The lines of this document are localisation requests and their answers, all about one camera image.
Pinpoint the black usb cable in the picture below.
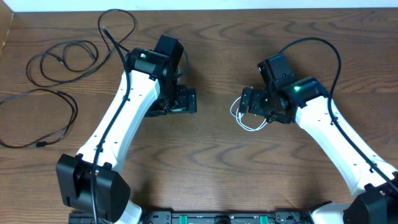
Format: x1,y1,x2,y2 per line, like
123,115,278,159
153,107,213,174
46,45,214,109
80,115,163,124
0,88,79,149

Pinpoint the white usb cable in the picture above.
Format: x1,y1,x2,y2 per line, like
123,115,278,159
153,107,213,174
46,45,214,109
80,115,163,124
229,96,269,132

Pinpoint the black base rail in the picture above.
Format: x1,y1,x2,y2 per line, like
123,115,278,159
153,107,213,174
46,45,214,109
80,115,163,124
68,210,315,224

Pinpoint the thin black cable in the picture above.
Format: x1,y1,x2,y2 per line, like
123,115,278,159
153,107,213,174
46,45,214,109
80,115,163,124
25,8,137,89

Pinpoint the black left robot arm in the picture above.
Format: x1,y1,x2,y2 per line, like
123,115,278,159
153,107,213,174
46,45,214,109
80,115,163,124
56,35,197,223

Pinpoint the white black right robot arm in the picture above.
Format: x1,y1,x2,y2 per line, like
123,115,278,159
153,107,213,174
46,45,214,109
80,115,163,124
237,54,397,223

